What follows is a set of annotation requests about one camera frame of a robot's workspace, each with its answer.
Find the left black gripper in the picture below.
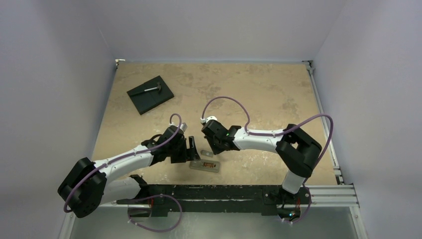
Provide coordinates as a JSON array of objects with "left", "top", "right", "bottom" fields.
[{"left": 167, "top": 135, "right": 199, "bottom": 162}]

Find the grey remote control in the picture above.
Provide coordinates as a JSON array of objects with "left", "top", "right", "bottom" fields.
[{"left": 189, "top": 159, "right": 220, "bottom": 173}]

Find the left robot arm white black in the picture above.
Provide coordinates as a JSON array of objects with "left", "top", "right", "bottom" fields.
[{"left": 57, "top": 125, "right": 200, "bottom": 218}]

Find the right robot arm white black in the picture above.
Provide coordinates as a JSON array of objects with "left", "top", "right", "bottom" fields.
[{"left": 201, "top": 117, "right": 322, "bottom": 203}]

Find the black square tray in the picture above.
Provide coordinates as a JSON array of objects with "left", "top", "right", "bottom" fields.
[{"left": 127, "top": 76, "right": 174, "bottom": 115}]

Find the small metal hammer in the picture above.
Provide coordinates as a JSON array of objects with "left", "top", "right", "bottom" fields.
[{"left": 129, "top": 82, "right": 162, "bottom": 96}]

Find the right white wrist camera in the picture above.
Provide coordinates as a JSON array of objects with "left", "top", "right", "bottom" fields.
[{"left": 201, "top": 116, "right": 217, "bottom": 125}]

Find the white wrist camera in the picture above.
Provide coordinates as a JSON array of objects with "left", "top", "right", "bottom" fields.
[
  {"left": 201, "top": 116, "right": 217, "bottom": 125},
  {"left": 169, "top": 122, "right": 188, "bottom": 132}
]

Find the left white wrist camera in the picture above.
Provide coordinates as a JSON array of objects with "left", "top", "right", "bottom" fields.
[{"left": 169, "top": 122, "right": 188, "bottom": 132}]

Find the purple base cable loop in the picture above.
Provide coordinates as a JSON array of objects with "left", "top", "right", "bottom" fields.
[{"left": 127, "top": 192, "right": 183, "bottom": 233}]

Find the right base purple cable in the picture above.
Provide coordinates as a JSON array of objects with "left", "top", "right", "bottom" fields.
[{"left": 280, "top": 186, "right": 313, "bottom": 226}]

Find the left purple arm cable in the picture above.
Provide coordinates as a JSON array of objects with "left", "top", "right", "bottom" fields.
[{"left": 63, "top": 113, "right": 183, "bottom": 214}]

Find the aluminium frame rail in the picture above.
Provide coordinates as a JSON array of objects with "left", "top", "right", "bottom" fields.
[{"left": 308, "top": 61, "right": 368, "bottom": 239}]

